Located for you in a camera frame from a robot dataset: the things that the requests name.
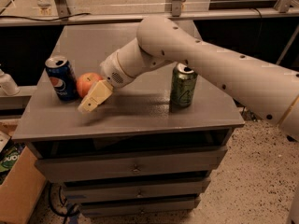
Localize top grey drawer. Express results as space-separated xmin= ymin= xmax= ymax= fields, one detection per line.
xmin=36 ymin=146 xmax=227 ymax=183

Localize bottom grey drawer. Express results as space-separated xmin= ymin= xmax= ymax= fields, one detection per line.
xmin=80 ymin=195 xmax=200 ymax=217

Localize black cable on rail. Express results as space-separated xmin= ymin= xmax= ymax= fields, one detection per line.
xmin=0 ymin=12 xmax=92 ymax=22

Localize black floor cable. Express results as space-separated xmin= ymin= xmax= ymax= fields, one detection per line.
xmin=46 ymin=183 xmax=81 ymax=224

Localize red apple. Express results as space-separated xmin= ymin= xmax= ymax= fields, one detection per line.
xmin=77 ymin=73 xmax=103 ymax=98

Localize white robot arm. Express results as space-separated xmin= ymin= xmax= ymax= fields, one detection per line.
xmin=78 ymin=16 xmax=299 ymax=140

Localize grey drawer cabinet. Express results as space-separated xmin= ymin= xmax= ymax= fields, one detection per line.
xmin=12 ymin=20 xmax=246 ymax=218

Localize middle grey drawer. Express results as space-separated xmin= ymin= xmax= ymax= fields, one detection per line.
xmin=64 ymin=177 xmax=211 ymax=203

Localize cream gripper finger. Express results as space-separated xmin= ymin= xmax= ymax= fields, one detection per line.
xmin=78 ymin=80 xmax=113 ymax=113

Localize white plastic bottle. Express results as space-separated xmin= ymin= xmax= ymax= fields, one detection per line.
xmin=0 ymin=69 xmax=20 ymax=96

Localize green soda can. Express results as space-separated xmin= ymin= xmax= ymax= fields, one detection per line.
xmin=170 ymin=63 xmax=197 ymax=107

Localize grey metal rail frame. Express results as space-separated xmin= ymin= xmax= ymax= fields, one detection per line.
xmin=0 ymin=0 xmax=299 ymax=27

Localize blue pepsi can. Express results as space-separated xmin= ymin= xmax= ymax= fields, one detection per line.
xmin=45 ymin=55 xmax=78 ymax=102

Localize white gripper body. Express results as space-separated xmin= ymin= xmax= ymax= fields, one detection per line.
xmin=99 ymin=51 xmax=135 ymax=89

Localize green snack bag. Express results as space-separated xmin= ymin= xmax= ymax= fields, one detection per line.
xmin=0 ymin=143 xmax=25 ymax=173

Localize grey drawer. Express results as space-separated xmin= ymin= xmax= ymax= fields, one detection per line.
xmin=36 ymin=146 xmax=227 ymax=183
xmin=64 ymin=177 xmax=211 ymax=203
xmin=80 ymin=195 xmax=200 ymax=217

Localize cardboard box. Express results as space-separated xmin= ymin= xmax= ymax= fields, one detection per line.
xmin=0 ymin=147 xmax=46 ymax=224

